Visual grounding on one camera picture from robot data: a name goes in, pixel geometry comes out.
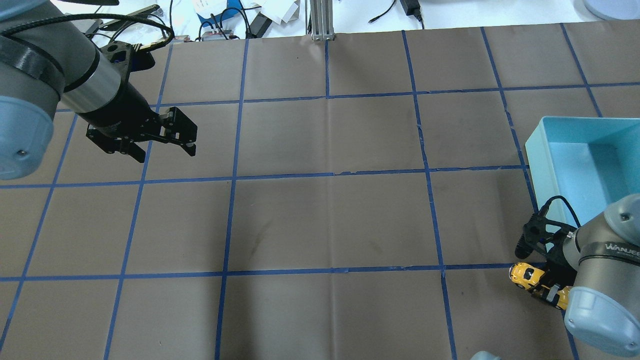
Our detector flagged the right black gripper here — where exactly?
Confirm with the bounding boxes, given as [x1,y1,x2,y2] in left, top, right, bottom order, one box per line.
[541,235,578,289]

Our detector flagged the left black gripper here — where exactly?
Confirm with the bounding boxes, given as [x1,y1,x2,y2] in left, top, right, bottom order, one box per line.
[85,83,198,164]

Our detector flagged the yellow beetle toy car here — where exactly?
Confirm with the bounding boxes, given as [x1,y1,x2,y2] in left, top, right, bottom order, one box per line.
[508,262,571,312]

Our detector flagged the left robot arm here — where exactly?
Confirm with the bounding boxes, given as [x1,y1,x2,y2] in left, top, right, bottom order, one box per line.
[0,0,198,181]

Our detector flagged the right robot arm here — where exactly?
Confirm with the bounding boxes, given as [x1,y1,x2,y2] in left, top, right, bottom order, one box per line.
[557,193,640,358]

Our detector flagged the light blue plastic bin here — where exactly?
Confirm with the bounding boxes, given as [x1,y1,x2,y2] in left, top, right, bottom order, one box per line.
[525,116,640,226]

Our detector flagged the brown paper table cover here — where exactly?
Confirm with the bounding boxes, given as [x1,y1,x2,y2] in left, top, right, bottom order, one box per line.
[1,21,639,360]

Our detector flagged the light blue plate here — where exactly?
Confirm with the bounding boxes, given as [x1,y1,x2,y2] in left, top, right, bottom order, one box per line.
[583,0,640,20]

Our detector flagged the black power adapter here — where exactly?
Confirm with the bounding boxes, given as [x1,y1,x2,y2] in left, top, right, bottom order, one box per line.
[399,0,422,18]

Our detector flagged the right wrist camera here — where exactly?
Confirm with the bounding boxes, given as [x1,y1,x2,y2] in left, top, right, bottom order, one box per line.
[514,213,578,260]

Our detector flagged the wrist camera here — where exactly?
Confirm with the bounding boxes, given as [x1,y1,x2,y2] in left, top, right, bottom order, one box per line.
[99,40,156,75]
[514,213,578,260]

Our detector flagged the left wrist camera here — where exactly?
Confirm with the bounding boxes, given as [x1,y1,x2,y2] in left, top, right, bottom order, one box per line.
[99,40,156,75]

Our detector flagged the black cable bundle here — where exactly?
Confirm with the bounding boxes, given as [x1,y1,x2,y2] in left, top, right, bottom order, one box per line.
[100,0,261,43]

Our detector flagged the aluminium frame post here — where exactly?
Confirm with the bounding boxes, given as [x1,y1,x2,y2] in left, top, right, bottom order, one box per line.
[305,0,336,41]

